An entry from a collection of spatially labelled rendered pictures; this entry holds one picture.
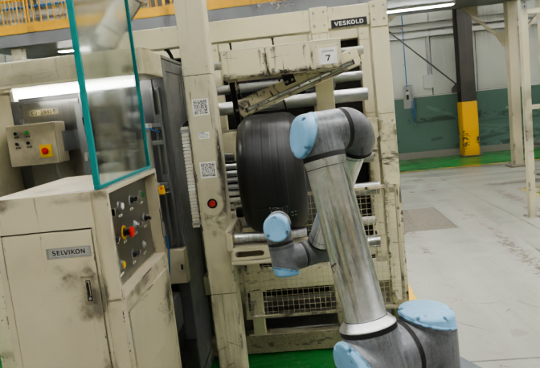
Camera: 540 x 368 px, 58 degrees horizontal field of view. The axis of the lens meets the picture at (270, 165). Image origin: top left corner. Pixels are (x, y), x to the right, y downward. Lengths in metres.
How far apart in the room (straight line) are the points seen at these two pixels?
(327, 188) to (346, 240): 0.14
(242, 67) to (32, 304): 1.42
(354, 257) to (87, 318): 0.94
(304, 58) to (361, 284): 1.46
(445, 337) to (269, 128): 1.15
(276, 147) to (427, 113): 9.76
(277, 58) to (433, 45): 9.53
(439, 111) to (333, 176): 10.55
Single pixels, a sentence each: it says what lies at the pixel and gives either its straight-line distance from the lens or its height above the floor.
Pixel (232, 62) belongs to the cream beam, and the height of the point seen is 1.72.
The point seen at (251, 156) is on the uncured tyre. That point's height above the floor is 1.28.
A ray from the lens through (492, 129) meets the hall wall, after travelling 12.14.
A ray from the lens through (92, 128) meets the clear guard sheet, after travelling 1.65.
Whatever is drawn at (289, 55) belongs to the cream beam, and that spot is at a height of 1.72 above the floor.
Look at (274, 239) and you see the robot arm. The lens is 1.65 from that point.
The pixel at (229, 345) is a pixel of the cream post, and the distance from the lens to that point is 2.49.
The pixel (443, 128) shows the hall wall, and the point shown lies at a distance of 11.79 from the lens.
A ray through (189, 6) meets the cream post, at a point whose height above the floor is 1.96.
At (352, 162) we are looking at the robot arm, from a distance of 1.41.
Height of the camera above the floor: 1.46
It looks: 6 degrees down
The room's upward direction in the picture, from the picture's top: 6 degrees counter-clockwise
